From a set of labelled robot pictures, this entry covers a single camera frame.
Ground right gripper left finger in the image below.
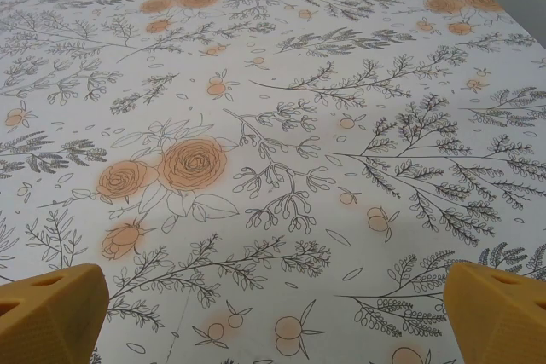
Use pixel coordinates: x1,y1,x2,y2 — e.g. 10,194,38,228
0,263,110,364

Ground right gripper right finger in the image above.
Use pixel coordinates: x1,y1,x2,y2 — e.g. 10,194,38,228
443,262,546,364

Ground floral printed tablecloth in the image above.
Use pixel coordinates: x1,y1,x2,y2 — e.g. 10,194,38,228
0,0,546,364

